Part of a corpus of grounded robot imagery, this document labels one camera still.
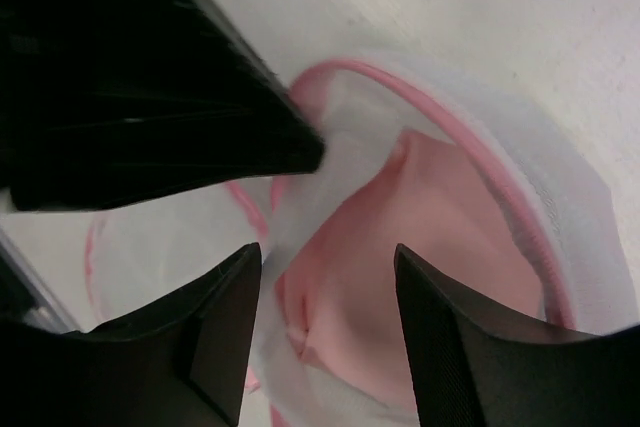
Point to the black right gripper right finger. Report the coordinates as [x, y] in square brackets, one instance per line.
[475, 362]

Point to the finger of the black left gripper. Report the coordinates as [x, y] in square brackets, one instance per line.
[108, 103]

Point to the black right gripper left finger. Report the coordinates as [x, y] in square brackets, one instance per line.
[178, 361]

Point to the white mesh laundry bag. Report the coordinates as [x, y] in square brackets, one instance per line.
[481, 184]

